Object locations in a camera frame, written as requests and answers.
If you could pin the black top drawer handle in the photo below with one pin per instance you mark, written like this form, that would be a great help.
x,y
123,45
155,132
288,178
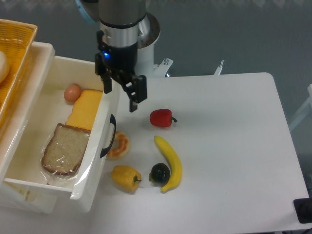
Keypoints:
x,y
112,136

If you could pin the white bracket behind table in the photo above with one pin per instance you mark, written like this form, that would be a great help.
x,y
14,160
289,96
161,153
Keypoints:
x,y
219,68

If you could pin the white frame at right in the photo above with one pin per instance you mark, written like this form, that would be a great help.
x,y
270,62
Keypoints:
x,y
303,111

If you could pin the wrapped brown bread slice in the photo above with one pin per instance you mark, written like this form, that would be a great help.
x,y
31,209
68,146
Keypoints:
x,y
65,150

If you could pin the yellow bell pepper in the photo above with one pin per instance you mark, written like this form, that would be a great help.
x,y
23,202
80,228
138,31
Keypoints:
x,y
126,177

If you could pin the dark purple mangosteen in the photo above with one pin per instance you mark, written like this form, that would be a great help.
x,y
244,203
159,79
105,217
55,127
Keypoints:
x,y
160,174

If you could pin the black device at edge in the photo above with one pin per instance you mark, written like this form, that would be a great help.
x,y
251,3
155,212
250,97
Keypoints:
x,y
303,208

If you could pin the white drawer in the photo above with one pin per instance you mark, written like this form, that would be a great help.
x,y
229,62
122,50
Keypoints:
x,y
50,109

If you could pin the white drawer cabinet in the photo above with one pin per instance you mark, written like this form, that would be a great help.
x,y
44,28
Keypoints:
x,y
38,62

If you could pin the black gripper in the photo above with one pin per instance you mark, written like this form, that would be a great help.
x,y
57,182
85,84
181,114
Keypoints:
x,y
117,63

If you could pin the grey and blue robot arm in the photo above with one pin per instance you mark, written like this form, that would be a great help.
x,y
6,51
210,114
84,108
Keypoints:
x,y
117,42

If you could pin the yellow sponge cake slice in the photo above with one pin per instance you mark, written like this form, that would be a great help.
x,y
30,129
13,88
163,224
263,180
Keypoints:
x,y
85,110

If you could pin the brown egg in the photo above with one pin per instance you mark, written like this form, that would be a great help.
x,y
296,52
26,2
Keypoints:
x,y
72,93

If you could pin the red bell pepper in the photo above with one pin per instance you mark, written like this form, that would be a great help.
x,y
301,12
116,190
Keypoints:
x,y
162,118

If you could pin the yellow banana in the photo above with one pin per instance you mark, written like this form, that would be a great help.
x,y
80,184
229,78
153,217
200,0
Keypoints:
x,y
174,161

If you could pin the yellow wicker basket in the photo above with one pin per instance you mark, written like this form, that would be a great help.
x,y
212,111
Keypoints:
x,y
15,41

